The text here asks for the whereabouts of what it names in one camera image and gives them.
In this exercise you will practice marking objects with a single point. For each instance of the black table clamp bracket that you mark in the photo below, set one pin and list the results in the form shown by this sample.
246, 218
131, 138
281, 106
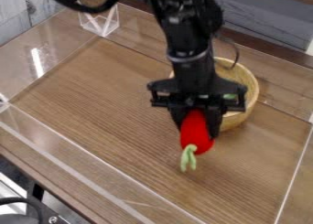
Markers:
49, 217

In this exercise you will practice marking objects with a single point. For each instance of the clear acrylic tray wall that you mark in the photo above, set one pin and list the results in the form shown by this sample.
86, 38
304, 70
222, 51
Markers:
92, 187

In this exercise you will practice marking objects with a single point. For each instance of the green rectangular block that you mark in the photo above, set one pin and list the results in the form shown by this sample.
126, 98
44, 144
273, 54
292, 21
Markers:
229, 96

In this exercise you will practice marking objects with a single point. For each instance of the red plush radish toy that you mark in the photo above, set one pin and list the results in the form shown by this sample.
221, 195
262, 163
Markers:
194, 139

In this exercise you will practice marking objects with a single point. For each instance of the clear acrylic corner bracket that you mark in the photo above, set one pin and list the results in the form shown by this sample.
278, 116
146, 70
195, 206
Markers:
100, 24

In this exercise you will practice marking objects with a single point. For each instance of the wooden bowl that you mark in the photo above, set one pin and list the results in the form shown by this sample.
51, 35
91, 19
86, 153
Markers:
202, 87

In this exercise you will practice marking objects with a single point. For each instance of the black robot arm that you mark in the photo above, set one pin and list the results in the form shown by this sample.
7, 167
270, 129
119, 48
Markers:
189, 22

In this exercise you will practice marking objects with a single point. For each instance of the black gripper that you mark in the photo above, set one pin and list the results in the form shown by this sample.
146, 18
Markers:
160, 88

